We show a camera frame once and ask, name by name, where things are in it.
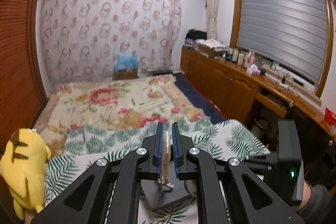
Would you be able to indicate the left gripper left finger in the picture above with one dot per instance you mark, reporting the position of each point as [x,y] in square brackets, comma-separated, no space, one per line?
[108,191]

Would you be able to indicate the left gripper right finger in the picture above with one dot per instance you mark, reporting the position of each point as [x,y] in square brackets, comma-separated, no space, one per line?
[228,191]

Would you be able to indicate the black jewelry box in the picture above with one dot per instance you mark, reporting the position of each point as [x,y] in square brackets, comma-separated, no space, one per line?
[159,197]

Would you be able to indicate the right forearm dark sleeve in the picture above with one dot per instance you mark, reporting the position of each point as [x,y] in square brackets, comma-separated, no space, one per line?
[320,208]

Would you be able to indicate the right hand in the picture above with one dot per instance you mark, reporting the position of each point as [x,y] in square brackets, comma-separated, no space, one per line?
[306,196]

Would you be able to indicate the palm leaf print bedsheet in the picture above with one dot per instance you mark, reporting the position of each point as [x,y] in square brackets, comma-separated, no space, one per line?
[222,140]

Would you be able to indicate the yellow Pikachu plush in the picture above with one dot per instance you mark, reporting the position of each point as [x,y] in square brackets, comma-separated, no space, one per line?
[23,167]

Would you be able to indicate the red plastic basket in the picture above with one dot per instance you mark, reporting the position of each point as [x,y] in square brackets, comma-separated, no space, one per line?
[330,117]

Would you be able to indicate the wooden sideboard cabinet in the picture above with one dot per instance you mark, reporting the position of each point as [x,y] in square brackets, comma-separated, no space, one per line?
[230,88]

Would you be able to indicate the white power strip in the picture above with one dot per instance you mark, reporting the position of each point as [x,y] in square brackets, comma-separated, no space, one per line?
[280,76]

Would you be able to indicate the pink tissue box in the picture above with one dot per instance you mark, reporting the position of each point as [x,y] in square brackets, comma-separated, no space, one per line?
[253,70]

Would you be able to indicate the brown louvered wardrobe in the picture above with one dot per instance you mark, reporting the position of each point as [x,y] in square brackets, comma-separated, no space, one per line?
[22,93]

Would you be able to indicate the pink bunny figurine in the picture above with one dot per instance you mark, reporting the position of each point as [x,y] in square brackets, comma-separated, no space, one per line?
[249,59]

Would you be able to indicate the floral bed quilt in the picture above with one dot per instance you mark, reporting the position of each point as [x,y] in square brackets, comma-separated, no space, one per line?
[83,118]

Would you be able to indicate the brown cardboard box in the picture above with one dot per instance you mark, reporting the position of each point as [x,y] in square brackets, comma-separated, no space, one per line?
[127,74]

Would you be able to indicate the blue plush toy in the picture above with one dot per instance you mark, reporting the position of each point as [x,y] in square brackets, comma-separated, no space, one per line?
[126,63]

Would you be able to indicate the grey window blind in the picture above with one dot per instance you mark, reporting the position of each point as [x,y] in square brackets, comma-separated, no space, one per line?
[291,32]

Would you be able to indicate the folded clothes pile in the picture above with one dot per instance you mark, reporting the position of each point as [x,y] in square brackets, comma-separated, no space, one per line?
[193,35]

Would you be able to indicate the patterned lace curtain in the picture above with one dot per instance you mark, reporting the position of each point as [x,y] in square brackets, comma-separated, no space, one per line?
[82,38]

